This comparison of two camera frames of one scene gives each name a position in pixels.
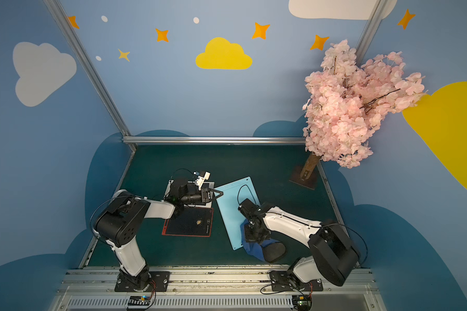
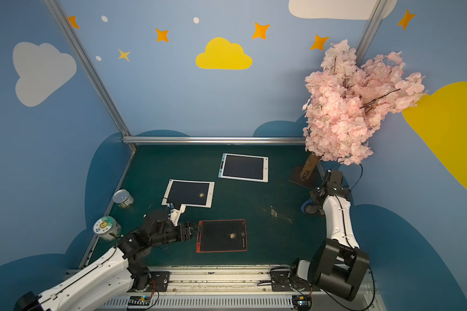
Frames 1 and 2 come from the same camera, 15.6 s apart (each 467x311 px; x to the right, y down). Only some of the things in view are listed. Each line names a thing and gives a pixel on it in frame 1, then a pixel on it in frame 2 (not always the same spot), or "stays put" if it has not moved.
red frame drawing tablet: [189, 221] → [222, 236]
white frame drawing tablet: [193, 194] stays put
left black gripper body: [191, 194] → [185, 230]
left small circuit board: [139, 300] stays put
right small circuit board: [302, 302] stays put
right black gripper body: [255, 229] → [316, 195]
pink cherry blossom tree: [346, 102] stays put
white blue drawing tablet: [234, 195] → [244, 167]
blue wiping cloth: [253, 248] → [303, 207]
